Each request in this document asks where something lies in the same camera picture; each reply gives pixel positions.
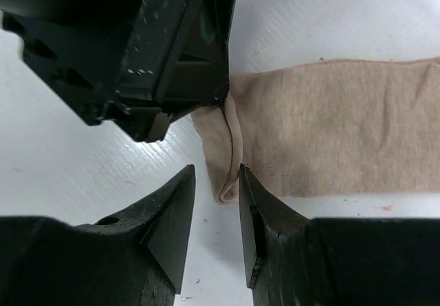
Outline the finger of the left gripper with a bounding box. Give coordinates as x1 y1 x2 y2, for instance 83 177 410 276
116 0 235 115

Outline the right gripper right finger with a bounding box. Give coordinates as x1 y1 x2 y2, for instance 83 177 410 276
239 165 439 305

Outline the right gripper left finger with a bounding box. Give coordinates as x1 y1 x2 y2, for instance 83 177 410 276
1 165 195 305

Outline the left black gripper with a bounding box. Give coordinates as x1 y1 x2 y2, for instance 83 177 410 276
1 0 171 142

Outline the beige reindeer sock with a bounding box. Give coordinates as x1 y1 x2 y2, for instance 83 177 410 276
192 57 439 204

